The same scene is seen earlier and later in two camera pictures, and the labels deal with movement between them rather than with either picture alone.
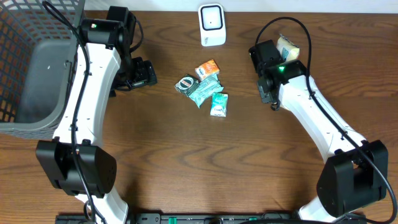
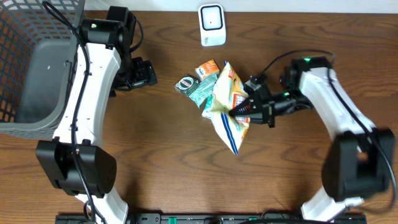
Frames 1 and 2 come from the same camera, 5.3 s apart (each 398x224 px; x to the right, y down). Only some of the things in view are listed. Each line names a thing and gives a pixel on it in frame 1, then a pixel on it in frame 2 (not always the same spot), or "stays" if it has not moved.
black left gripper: [144, 73] stays
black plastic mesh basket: [38, 45] stays
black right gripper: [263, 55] to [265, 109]
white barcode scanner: [212, 25] stays
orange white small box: [207, 69] stays
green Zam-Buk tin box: [185, 84] stays
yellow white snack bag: [288, 50] to [229, 91]
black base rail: [213, 219] stays
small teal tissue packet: [219, 104] to [208, 111]
